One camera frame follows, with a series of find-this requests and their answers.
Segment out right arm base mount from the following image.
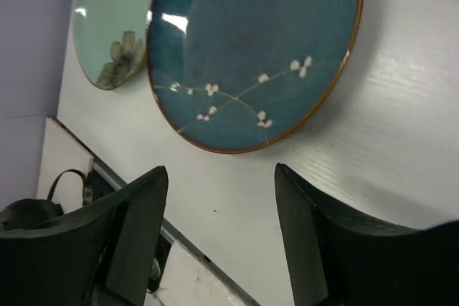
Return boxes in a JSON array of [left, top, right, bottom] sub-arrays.
[[46, 115, 259, 306]]

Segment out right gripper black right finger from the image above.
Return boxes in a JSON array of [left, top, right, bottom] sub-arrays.
[[275, 163, 458, 305]]

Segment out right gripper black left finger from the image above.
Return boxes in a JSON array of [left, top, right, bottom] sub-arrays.
[[1, 166, 169, 305]]

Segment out blue plate white blossoms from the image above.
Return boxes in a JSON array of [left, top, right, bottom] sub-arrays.
[[147, 0, 363, 154]]

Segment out pale green flower plate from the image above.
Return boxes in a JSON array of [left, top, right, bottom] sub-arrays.
[[72, 0, 151, 90]]

